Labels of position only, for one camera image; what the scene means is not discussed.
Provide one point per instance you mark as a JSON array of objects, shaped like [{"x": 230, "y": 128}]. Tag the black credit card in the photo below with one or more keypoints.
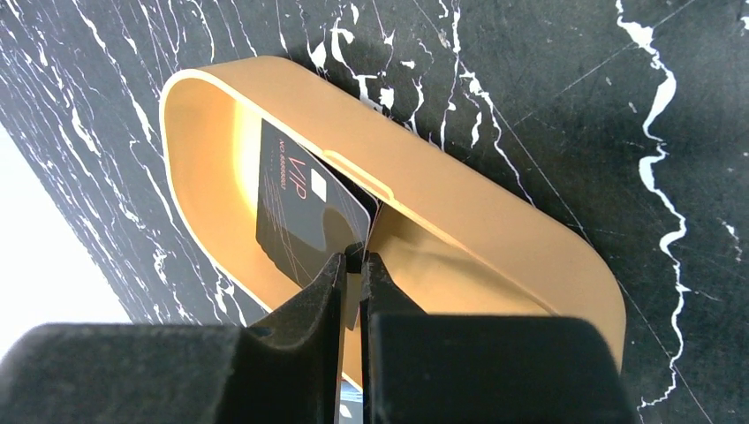
[
  {"x": 358, "y": 207},
  {"x": 294, "y": 228}
]

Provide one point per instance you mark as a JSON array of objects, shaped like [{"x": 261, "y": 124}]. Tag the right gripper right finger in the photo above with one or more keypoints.
[{"x": 451, "y": 368}]

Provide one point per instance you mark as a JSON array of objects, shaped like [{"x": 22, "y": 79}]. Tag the orange oval tray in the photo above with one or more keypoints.
[{"x": 452, "y": 240}]

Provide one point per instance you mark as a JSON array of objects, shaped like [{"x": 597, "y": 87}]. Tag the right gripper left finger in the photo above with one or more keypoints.
[{"x": 285, "y": 368}]

